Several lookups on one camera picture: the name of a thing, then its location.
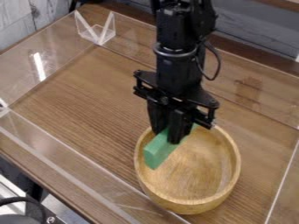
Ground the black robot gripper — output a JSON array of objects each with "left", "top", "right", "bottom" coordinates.
[{"left": 133, "top": 49, "right": 220, "bottom": 144}]

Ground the green rectangular block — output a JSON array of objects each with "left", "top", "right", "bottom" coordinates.
[{"left": 142, "top": 128, "right": 192, "bottom": 170}]

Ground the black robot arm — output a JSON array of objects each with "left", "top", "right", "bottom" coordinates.
[{"left": 134, "top": 0, "right": 220, "bottom": 144}]

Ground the brown wooden bowl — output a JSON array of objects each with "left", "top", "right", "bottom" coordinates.
[{"left": 134, "top": 126, "right": 240, "bottom": 214}]

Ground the black metal table bracket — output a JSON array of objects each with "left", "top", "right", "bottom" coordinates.
[{"left": 24, "top": 195, "right": 66, "bottom": 224}]

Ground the black cable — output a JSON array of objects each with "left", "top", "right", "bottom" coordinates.
[{"left": 0, "top": 196, "right": 48, "bottom": 224}]

